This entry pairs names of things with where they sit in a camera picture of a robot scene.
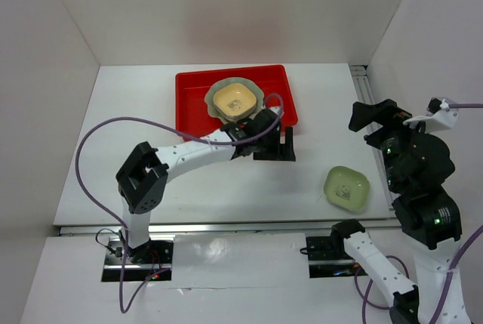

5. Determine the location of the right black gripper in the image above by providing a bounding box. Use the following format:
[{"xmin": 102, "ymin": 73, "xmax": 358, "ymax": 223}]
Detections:
[{"xmin": 347, "ymin": 95, "xmax": 435, "ymax": 189}]

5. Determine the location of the green panda plate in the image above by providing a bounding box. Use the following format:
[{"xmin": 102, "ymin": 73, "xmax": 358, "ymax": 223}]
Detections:
[{"xmin": 323, "ymin": 165, "xmax": 370, "ymax": 211}]

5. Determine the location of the yellow panda plate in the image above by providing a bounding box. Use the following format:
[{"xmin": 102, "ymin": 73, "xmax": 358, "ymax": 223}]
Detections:
[{"xmin": 213, "ymin": 83, "xmax": 257, "ymax": 122}]

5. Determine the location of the large green scalloped bowl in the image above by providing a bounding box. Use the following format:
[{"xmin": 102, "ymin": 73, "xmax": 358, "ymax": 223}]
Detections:
[{"xmin": 205, "ymin": 77, "xmax": 264, "ymax": 124}]

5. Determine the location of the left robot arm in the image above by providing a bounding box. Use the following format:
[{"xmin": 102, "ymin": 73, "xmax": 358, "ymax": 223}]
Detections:
[{"xmin": 115, "ymin": 108, "xmax": 296, "ymax": 264}]

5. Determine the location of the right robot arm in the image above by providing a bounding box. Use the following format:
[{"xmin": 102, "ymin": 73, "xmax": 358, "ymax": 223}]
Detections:
[{"xmin": 329, "ymin": 97, "xmax": 476, "ymax": 323}]

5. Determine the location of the red plastic bin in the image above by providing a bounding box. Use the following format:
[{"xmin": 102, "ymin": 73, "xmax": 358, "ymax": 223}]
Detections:
[{"xmin": 175, "ymin": 65, "xmax": 298, "ymax": 137}]

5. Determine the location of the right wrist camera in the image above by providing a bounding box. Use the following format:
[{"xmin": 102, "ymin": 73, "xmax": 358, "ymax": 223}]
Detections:
[{"xmin": 403, "ymin": 97, "xmax": 458, "ymax": 133}]

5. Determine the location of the aluminium rail front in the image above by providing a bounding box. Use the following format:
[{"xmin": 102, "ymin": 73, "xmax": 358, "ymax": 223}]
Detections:
[{"xmin": 59, "ymin": 218, "xmax": 400, "ymax": 236}]

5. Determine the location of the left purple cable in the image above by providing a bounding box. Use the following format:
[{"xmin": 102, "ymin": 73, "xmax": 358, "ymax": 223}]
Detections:
[{"xmin": 75, "ymin": 94, "xmax": 285, "ymax": 314}]

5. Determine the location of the purple cable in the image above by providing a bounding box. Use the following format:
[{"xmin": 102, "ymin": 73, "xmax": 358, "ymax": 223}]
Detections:
[
  {"xmin": 356, "ymin": 102, "xmax": 483, "ymax": 324},
  {"xmin": 75, "ymin": 94, "xmax": 285, "ymax": 314}
]

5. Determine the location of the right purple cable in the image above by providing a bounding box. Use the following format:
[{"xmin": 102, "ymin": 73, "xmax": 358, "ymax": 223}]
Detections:
[{"xmin": 356, "ymin": 102, "xmax": 483, "ymax": 324}]

